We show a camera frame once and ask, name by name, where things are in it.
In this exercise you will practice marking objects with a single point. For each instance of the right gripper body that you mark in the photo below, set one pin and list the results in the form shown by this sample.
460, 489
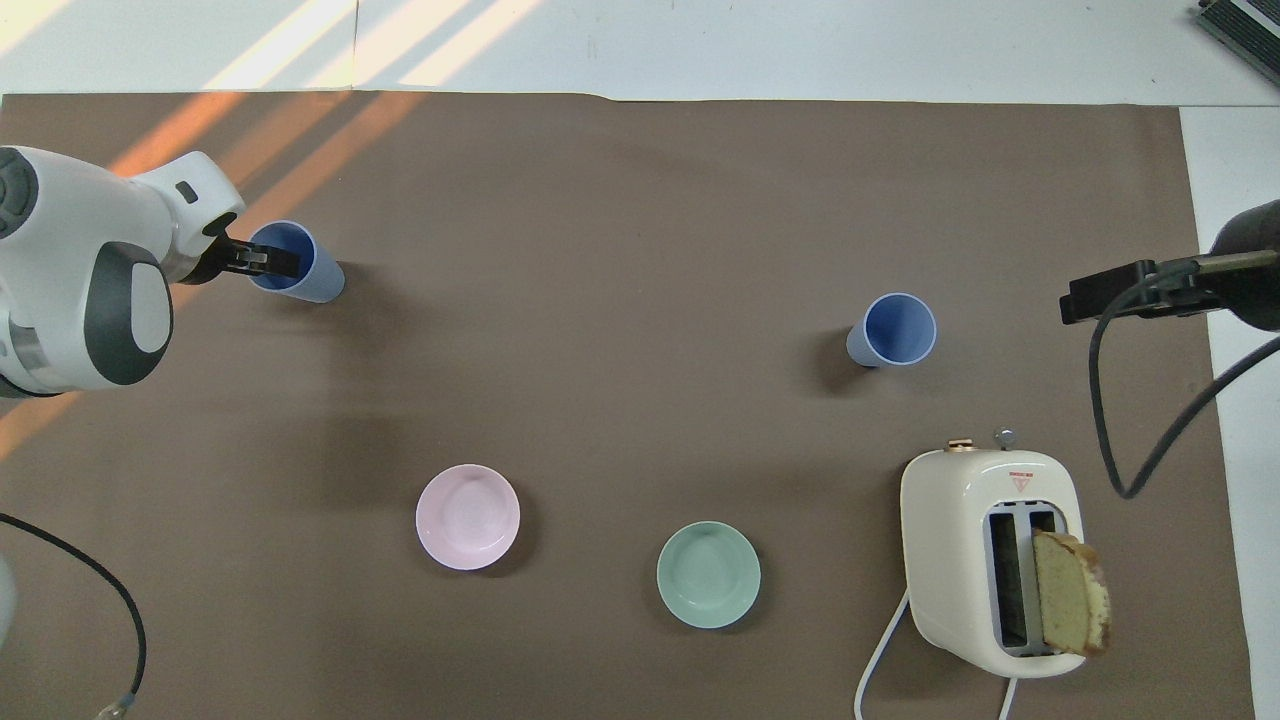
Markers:
1252, 268

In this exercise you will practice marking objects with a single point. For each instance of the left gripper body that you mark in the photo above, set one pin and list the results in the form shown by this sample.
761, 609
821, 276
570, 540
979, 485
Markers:
212, 268

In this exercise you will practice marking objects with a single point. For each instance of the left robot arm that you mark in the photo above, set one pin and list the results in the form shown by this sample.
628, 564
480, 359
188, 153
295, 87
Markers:
70, 230

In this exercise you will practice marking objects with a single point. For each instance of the blue plastic cup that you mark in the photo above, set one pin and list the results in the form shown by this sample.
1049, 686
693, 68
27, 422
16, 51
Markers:
900, 330
318, 275

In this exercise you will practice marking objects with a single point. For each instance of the grey ribbed metal box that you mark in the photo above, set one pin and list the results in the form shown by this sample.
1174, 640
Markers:
1245, 22

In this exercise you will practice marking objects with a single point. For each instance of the bread slice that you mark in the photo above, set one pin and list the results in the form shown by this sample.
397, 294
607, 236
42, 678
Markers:
1068, 595

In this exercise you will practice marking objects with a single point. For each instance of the cream toaster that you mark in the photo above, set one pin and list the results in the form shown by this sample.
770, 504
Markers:
950, 560

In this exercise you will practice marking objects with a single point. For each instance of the green bowl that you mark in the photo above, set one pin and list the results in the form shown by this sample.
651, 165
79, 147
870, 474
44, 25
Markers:
708, 575

